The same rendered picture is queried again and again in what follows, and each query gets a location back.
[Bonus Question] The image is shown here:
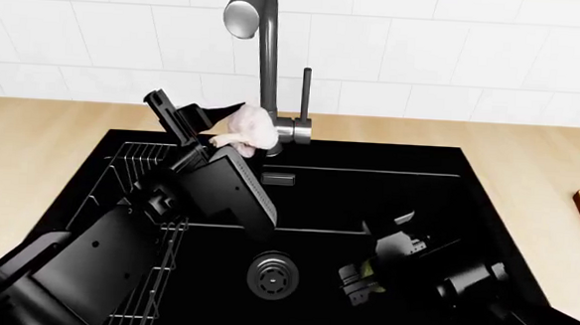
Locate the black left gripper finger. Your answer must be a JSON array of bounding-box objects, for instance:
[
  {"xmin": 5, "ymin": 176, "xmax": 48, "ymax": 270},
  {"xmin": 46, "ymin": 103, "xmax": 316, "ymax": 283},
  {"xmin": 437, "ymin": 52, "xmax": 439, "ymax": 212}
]
[{"xmin": 175, "ymin": 97, "xmax": 247, "ymax": 136}]

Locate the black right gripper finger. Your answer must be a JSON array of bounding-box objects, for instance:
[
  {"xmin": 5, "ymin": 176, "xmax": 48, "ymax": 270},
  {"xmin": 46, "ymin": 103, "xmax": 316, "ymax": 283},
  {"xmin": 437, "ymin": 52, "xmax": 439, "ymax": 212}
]
[
  {"xmin": 361, "ymin": 207, "xmax": 417, "ymax": 239},
  {"xmin": 337, "ymin": 262, "xmax": 388, "ymax": 308}
]

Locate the green yellow vegetable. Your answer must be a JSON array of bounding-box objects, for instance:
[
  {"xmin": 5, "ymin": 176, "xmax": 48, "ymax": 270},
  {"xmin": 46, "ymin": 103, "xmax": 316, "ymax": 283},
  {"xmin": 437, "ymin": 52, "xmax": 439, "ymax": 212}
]
[{"xmin": 359, "ymin": 258, "xmax": 388, "ymax": 293}]

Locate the black kitchen sink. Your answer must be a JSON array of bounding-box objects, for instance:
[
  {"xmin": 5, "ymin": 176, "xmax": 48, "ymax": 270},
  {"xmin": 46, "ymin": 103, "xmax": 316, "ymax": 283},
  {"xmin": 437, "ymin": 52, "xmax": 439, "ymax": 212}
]
[{"xmin": 12, "ymin": 122, "xmax": 566, "ymax": 325}]

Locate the black sink drain strainer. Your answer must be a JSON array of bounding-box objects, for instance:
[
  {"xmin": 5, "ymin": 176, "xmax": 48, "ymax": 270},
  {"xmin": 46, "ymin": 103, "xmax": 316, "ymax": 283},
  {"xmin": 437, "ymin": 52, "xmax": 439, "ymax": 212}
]
[{"xmin": 244, "ymin": 248, "xmax": 302, "ymax": 303}]

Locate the black sink overflow plate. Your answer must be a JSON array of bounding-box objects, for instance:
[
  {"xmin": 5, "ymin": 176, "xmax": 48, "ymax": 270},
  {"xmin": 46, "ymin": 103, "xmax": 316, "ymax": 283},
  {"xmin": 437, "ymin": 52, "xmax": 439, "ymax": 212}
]
[{"xmin": 260, "ymin": 170, "xmax": 299, "ymax": 188}]

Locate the dark grey kitchen faucet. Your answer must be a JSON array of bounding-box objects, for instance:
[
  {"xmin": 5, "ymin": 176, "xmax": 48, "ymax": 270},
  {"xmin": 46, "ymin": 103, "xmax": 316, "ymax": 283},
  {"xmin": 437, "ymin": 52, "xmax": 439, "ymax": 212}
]
[{"xmin": 215, "ymin": 0, "xmax": 323, "ymax": 161}]

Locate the dark faucet lever handle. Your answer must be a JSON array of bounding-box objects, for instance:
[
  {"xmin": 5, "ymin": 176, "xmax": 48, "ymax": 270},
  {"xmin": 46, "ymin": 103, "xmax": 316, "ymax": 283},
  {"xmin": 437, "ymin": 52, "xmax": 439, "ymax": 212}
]
[{"xmin": 299, "ymin": 66, "xmax": 315, "ymax": 122}]

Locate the black wire dish rack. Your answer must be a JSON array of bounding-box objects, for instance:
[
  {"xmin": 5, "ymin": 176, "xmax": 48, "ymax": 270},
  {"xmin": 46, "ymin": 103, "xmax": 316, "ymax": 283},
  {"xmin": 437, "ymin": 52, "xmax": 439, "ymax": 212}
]
[{"xmin": 61, "ymin": 138, "xmax": 196, "ymax": 325}]

